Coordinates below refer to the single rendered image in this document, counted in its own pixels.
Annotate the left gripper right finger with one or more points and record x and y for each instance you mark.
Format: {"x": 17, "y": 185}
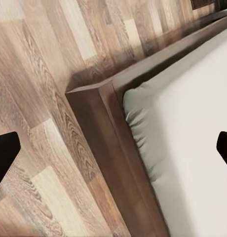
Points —
{"x": 221, "y": 145}

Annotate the bed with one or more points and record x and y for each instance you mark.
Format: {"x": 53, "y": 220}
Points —
{"x": 153, "y": 128}

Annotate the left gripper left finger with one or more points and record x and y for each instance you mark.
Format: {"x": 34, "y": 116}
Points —
{"x": 9, "y": 149}

